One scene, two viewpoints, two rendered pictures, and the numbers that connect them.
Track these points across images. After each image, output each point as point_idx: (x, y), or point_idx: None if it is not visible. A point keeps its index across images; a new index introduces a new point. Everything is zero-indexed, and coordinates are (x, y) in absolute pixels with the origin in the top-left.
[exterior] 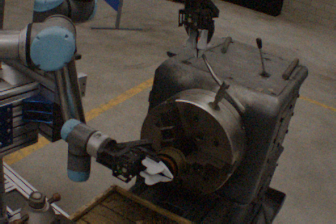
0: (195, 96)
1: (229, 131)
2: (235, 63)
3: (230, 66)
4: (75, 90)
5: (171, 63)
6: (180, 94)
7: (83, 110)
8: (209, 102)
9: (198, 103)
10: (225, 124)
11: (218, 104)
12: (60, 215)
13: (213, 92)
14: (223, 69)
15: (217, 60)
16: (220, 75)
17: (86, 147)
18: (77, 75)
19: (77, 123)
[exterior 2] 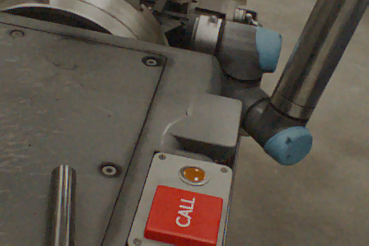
0: None
1: None
2: (2, 118)
3: (24, 89)
4: (307, 19)
5: (189, 51)
6: (122, 9)
7: (288, 66)
8: None
9: None
10: None
11: None
12: (182, 1)
13: (53, 4)
14: (44, 62)
15: (72, 107)
16: (47, 34)
17: (219, 30)
18: (321, 3)
19: (258, 27)
